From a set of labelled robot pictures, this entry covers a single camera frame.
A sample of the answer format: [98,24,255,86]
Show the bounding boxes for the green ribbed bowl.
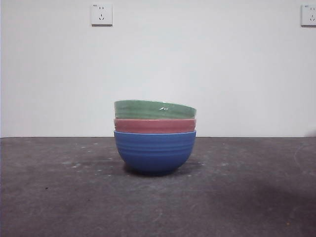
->
[114,99,198,120]

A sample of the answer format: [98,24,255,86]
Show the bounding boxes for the blue ribbed bowl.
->
[114,130,198,177]

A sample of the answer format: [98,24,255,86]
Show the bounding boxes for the white wall socket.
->
[300,4,316,28]
[91,2,113,27]

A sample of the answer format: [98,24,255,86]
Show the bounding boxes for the red ribbed bowl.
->
[113,118,197,134]

